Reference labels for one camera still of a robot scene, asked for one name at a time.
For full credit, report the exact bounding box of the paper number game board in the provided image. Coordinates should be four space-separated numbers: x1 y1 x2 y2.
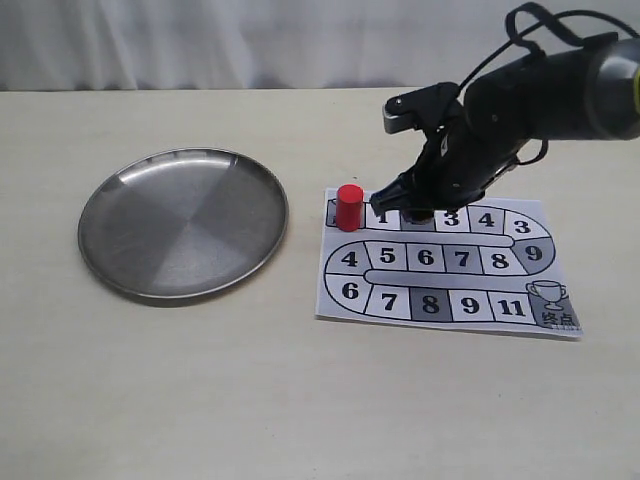
316 188 583 338

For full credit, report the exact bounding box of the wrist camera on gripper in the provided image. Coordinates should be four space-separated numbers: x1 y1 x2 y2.
383 82 462 134

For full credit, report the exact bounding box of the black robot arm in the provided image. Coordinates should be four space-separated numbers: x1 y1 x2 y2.
370 33 639 223

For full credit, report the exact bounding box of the round stainless steel plate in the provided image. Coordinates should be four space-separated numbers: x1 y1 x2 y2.
77 147 289 304

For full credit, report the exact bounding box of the black cable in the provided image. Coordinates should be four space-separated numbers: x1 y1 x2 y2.
457 2 640 166

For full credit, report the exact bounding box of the red cylinder game piece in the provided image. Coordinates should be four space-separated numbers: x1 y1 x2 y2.
335 184 364 232

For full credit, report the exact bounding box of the wooden die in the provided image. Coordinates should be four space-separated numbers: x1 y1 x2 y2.
404 211 434 225

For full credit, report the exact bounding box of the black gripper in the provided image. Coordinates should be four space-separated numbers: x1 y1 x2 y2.
369 107 531 216

